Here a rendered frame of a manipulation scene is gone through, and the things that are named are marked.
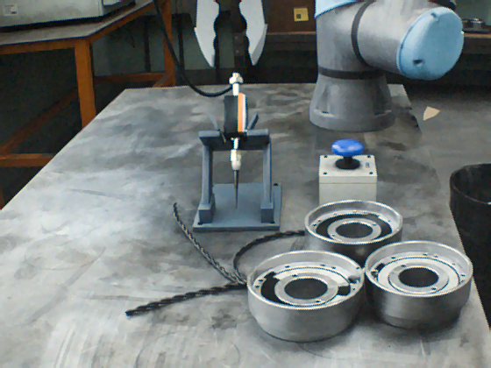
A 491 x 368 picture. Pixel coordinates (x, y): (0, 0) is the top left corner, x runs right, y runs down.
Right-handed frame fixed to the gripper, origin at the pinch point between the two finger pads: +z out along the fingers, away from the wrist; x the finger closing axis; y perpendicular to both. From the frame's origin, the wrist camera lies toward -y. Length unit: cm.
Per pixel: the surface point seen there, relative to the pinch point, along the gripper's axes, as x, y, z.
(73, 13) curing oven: 85, 189, 14
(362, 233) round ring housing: -14.2, -13.4, 17.0
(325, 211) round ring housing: -10.2, -11.1, 15.3
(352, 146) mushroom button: -13.9, -1.7, 11.2
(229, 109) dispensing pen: 0.6, -1.9, 6.1
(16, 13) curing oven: 112, 191, 11
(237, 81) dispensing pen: -0.3, 1.6, 3.5
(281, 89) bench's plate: -4, 54, 18
